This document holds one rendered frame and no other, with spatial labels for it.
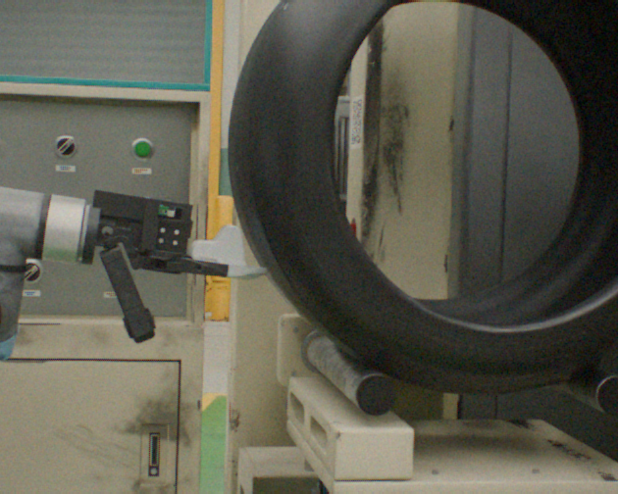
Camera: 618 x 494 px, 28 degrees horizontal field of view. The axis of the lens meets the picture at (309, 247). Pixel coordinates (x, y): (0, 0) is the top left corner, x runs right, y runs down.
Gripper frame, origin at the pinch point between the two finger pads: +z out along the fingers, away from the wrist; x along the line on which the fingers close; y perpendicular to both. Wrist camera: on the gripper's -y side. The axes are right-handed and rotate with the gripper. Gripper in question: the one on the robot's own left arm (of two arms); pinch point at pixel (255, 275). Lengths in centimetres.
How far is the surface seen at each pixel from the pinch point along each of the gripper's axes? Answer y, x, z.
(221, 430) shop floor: -97, 406, 49
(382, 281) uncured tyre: 2.1, -12.4, 12.2
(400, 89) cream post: 27.0, 25.1, 19.5
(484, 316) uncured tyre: -1.9, 15.2, 33.3
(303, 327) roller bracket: -7.5, 22.7, 10.7
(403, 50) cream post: 32.4, 25.1, 19.1
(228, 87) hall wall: 99, 899, 72
